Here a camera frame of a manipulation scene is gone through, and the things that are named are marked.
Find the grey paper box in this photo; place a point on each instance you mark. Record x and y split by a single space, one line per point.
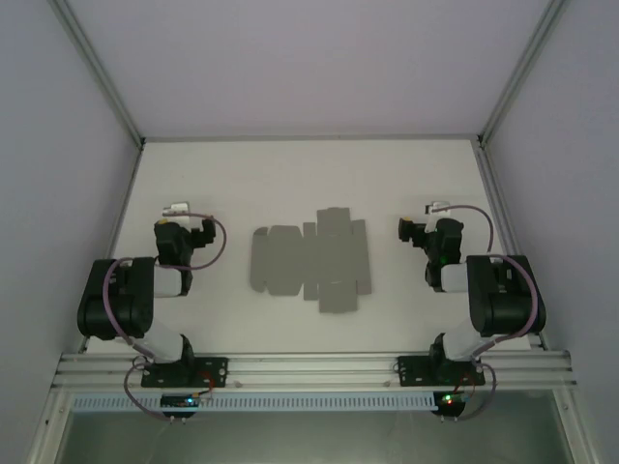
309 258

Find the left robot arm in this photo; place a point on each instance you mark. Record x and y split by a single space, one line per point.
121 299

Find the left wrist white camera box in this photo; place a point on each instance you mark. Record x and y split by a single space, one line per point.
176 209

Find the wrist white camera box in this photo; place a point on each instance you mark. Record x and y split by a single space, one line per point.
176 209
436 212

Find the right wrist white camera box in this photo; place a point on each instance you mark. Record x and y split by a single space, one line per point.
436 212

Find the aluminium table side rail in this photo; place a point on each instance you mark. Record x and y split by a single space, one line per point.
498 208
113 251

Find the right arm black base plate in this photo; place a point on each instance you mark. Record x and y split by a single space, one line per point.
413 371

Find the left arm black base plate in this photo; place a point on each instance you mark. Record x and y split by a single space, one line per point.
213 372

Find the aluminium frame post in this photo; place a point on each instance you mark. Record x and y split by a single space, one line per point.
522 72
97 72

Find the aluminium mounting rail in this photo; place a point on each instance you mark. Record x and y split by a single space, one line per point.
314 369

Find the aluminium frame leg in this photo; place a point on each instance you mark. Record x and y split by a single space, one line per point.
575 425
46 430

